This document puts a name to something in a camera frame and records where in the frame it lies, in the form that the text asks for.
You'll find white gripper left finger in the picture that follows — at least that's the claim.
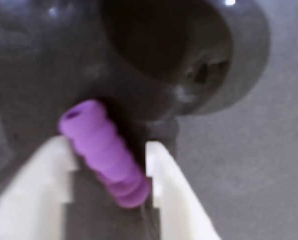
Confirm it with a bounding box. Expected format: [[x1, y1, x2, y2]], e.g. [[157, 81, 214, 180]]
[[0, 135, 79, 240]]

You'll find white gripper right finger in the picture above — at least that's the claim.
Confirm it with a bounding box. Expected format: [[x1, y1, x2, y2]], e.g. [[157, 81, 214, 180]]
[[145, 140, 222, 240]]

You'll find purple ribbed pen grip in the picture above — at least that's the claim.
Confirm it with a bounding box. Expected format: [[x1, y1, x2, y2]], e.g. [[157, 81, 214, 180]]
[[58, 99, 151, 209]]

